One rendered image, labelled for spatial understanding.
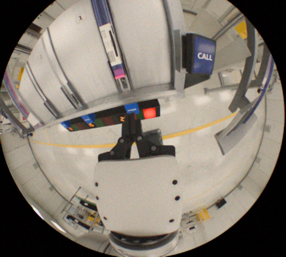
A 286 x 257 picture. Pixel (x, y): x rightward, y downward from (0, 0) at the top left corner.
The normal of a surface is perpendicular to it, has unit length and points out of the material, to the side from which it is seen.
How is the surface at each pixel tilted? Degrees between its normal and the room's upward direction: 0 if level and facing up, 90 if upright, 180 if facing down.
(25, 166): 90
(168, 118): 0
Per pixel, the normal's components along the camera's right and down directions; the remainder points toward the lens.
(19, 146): 0.98, -0.19
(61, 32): 0.10, 0.74
